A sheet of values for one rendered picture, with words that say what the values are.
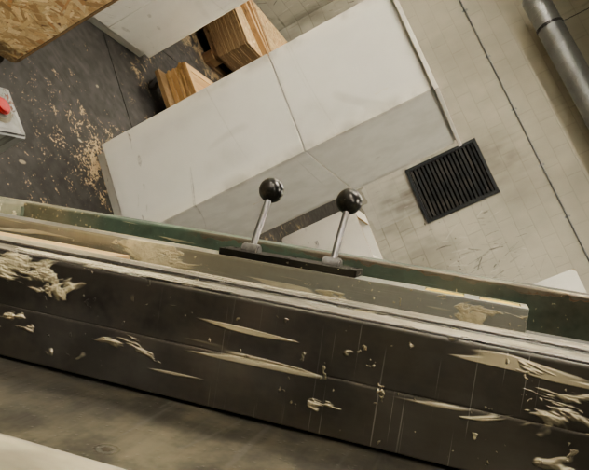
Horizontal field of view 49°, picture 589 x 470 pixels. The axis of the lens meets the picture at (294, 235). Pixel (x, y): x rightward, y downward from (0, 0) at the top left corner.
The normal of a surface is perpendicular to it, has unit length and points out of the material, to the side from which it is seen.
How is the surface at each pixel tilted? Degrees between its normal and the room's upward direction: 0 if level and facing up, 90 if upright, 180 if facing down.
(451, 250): 90
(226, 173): 90
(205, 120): 90
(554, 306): 90
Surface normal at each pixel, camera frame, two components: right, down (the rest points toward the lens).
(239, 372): -0.29, 0.01
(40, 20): 0.30, 0.89
